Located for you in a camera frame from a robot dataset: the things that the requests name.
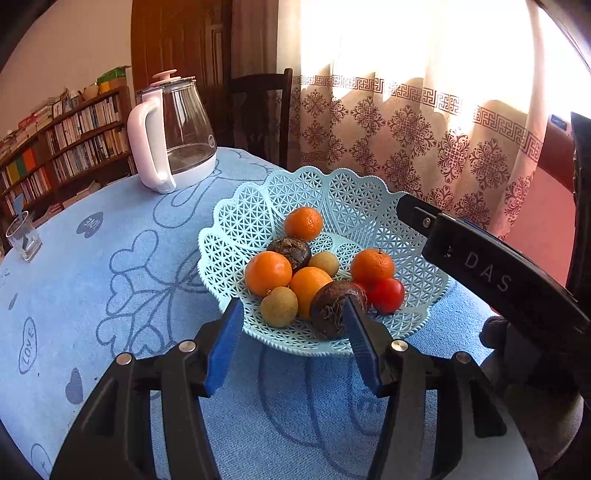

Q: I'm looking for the blue printed tablecloth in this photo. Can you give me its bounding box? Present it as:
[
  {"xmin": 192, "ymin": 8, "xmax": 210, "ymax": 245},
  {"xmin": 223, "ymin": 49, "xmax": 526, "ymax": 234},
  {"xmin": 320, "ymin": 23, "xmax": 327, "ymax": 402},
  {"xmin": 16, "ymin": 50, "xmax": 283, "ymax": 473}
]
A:
[{"xmin": 0, "ymin": 147, "xmax": 539, "ymax": 480}]

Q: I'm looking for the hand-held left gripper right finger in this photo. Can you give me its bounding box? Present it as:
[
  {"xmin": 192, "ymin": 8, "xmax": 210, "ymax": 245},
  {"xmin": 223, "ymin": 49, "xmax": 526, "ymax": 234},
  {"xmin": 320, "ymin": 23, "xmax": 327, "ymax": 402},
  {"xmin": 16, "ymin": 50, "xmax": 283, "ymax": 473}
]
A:
[{"xmin": 342, "ymin": 298, "xmax": 539, "ymax": 480}]

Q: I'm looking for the pile of books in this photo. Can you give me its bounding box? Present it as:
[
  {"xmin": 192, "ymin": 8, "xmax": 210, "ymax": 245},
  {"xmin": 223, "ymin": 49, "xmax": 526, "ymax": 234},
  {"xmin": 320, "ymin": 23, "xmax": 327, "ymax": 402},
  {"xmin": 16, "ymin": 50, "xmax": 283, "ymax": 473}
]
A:
[{"xmin": 0, "ymin": 88, "xmax": 84, "ymax": 148}]

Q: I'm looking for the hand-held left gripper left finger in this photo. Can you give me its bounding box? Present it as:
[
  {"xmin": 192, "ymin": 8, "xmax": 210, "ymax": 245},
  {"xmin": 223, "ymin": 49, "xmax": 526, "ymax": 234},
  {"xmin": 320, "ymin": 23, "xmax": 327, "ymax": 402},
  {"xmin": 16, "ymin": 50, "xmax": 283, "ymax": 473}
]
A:
[{"xmin": 50, "ymin": 298, "xmax": 245, "ymax": 480}]

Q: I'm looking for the large red tomato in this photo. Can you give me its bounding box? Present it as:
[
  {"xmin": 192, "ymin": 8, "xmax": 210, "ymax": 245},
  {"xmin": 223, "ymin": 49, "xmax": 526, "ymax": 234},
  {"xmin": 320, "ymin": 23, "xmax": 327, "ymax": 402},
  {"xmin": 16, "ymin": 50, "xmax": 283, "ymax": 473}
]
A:
[{"xmin": 369, "ymin": 278, "xmax": 406, "ymax": 315}]

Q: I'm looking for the glass kettle with pink handle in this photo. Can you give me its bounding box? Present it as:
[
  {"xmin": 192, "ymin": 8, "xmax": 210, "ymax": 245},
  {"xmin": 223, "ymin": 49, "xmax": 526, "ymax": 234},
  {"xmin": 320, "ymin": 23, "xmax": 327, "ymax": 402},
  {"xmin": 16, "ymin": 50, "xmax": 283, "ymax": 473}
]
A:
[{"xmin": 127, "ymin": 69, "xmax": 219, "ymax": 193}]

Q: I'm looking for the person's right hand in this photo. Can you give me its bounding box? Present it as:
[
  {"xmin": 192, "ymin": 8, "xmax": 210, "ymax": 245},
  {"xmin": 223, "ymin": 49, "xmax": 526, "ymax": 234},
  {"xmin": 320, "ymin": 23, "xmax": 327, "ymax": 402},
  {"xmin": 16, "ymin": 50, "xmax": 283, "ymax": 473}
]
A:
[{"xmin": 480, "ymin": 316, "xmax": 585, "ymax": 467}]

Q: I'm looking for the clear drinking glass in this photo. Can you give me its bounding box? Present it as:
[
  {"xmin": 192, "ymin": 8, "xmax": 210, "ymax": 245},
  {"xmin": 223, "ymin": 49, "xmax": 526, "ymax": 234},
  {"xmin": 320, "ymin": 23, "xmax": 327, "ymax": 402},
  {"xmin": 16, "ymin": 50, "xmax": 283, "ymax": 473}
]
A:
[{"xmin": 6, "ymin": 211, "xmax": 42, "ymax": 263}]

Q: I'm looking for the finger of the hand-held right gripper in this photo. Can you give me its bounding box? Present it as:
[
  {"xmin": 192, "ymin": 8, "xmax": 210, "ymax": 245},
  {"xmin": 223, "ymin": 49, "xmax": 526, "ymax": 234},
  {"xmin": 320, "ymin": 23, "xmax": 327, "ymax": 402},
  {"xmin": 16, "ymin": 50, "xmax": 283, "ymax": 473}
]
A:
[{"xmin": 396, "ymin": 194, "xmax": 444, "ymax": 239}]

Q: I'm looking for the green box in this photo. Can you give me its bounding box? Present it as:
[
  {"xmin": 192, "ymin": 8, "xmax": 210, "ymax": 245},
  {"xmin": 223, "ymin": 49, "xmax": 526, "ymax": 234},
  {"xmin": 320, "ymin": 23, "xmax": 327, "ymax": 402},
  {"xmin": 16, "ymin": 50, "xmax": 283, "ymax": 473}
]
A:
[{"xmin": 97, "ymin": 66, "xmax": 132, "ymax": 84}]

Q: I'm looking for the brown longan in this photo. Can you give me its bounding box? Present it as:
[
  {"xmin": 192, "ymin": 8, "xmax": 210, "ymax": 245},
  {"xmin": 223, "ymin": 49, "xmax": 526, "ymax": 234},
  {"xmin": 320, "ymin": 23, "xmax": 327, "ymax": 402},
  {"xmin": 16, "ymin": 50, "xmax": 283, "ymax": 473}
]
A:
[
  {"xmin": 308, "ymin": 251, "xmax": 341, "ymax": 279},
  {"xmin": 261, "ymin": 286, "xmax": 298, "ymax": 328}
]

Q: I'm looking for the patterned cream curtain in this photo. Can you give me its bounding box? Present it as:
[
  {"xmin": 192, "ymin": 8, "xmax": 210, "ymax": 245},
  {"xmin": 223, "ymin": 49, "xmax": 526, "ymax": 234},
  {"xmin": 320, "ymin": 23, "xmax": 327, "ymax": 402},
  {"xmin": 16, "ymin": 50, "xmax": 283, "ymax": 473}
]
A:
[{"xmin": 277, "ymin": 0, "xmax": 583, "ymax": 241}]

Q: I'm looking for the wooden bookcase with books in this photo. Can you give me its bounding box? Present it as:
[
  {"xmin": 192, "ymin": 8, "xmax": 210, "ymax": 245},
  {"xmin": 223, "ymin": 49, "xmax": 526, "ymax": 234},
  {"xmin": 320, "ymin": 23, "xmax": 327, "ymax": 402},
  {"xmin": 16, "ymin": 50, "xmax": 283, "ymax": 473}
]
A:
[{"xmin": 0, "ymin": 85, "xmax": 137, "ymax": 222}]

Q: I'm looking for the large oval orange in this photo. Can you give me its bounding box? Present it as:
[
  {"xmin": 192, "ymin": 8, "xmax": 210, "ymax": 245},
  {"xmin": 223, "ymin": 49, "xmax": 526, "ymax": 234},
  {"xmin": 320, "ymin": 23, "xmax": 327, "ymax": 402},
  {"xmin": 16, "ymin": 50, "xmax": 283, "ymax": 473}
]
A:
[{"xmin": 289, "ymin": 267, "xmax": 334, "ymax": 320}]

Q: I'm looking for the small dark water chestnut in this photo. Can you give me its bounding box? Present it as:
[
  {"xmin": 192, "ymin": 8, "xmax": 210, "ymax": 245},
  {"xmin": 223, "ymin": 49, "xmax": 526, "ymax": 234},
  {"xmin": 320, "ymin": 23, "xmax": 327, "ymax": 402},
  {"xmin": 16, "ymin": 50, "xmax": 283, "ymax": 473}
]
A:
[{"xmin": 309, "ymin": 281, "xmax": 369, "ymax": 339}]

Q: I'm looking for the mandarin with stem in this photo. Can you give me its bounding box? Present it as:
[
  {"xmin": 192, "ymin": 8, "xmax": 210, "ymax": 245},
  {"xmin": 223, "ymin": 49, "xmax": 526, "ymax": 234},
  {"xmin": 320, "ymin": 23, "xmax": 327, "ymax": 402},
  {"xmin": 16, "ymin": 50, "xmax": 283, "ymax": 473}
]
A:
[{"xmin": 350, "ymin": 248, "xmax": 396, "ymax": 286}]

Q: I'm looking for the light blue lattice basket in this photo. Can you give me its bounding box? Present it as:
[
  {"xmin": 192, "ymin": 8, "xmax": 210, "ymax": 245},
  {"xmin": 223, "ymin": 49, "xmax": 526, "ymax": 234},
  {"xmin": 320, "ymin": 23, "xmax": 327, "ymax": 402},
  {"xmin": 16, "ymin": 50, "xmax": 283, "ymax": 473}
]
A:
[{"xmin": 198, "ymin": 166, "xmax": 451, "ymax": 357}]

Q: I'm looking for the bumpy-skinned mandarin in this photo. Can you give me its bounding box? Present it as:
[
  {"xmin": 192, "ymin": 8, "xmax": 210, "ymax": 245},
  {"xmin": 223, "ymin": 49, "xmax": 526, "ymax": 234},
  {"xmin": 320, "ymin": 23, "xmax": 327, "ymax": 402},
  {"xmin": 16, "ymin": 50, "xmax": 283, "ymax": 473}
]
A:
[{"xmin": 284, "ymin": 207, "xmax": 324, "ymax": 241}]

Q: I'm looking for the dark wooden chair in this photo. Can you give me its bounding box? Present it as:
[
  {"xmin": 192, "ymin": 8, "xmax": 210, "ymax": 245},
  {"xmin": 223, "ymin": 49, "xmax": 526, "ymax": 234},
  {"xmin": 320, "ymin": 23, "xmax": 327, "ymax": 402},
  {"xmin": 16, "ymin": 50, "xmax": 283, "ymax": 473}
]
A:
[{"xmin": 226, "ymin": 68, "xmax": 294, "ymax": 169}]

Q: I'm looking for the large dark water chestnut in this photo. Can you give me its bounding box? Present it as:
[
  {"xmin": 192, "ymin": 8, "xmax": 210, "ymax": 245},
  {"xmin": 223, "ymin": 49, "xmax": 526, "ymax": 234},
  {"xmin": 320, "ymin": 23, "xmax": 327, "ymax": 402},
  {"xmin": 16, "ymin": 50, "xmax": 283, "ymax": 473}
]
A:
[{"xmin": 266, "ymin": 236, "xmax": 312, "ymax": 272}]

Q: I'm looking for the brown wooden door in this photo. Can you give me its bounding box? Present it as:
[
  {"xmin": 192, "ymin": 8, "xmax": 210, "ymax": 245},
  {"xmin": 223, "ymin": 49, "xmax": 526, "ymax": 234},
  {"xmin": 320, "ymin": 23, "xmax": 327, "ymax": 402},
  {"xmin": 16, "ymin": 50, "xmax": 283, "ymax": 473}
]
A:
[{"xmin": 130, "ymin": 0, "xmax": 278, "ymax": 148}]

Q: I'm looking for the round smooth orange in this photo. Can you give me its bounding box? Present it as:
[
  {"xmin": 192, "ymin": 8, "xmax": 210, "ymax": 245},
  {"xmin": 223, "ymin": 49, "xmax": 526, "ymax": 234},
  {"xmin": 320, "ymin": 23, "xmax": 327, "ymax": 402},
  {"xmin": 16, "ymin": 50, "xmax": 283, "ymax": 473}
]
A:
[{"xmin": 245, "ymin": 251, "xmax": 293, "ymax": 297}]

